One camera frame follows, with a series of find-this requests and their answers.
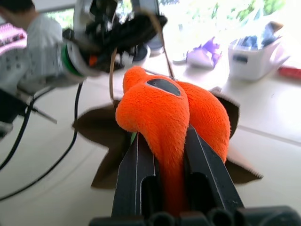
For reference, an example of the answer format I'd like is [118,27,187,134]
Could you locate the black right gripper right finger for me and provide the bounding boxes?
[185,125,244,212]

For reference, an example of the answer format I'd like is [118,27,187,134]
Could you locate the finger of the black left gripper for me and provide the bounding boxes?
[105,14,168,56]

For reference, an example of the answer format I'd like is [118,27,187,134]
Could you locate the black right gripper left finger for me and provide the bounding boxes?
[111,133,162,218]

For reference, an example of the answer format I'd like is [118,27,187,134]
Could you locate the brown paper bag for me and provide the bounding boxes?
[71,14,264,189]

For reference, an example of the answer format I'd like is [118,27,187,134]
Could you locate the orange plush toy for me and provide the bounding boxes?
[115,65,232,212]

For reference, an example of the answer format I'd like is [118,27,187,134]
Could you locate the purple and white cloth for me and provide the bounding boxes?
[187,36,223,69]

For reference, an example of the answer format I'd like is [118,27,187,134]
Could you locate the person in grey shirt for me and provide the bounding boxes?
[0,0,68,88]

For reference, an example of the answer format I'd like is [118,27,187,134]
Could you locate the pink patterned box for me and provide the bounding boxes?
[0,23,28,54]

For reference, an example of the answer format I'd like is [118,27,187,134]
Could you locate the dark robot body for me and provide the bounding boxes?
[0,89,29,139]

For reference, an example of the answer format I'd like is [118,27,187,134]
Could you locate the white plastic storage bin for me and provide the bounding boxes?
[228,36,291,81]

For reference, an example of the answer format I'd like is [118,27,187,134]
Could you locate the red flat object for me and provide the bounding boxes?
[278,66,301,79]

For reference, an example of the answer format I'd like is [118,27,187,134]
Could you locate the blue and brown toy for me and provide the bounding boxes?
[237,21,285,50]

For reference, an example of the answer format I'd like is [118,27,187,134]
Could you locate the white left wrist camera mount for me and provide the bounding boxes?
[73,0,118,30]

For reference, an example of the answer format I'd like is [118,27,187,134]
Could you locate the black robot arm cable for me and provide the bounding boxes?
[0,82,83,201]

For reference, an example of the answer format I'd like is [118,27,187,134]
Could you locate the thin black cable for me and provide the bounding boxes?
[0,93,50,170]

